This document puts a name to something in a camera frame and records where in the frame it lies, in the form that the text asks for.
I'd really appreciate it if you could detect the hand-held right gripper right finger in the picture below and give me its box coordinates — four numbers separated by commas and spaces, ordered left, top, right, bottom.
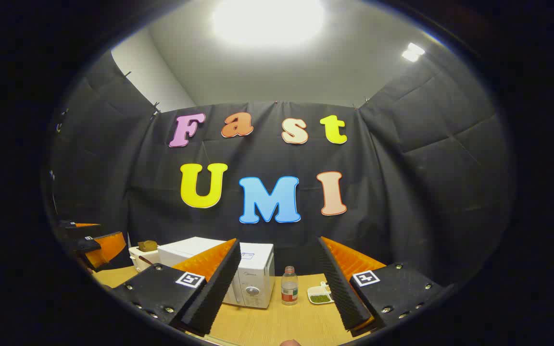
317, 235, 445, 337

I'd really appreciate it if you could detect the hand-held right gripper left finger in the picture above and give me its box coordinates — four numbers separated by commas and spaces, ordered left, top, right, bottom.
111, 238, 242, 336

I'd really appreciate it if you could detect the white microwave oven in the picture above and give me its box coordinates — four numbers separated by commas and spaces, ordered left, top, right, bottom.
158, 236, 276, 309

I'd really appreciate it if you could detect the white divided dish of beans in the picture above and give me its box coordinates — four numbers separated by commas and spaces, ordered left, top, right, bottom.
307, 282, 334, 305

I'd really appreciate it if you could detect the white toaster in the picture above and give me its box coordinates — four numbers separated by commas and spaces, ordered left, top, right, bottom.
129, 245, 160, 273

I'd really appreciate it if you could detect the clear bottle with red label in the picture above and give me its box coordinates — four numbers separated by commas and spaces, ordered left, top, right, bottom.
281, 266, 299, 306

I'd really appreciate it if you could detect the small ceiling light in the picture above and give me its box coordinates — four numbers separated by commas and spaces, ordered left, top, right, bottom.
401, 42, 426, 63

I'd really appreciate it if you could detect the large ceiling light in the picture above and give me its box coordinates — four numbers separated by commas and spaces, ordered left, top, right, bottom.
212, 0, 326, 46

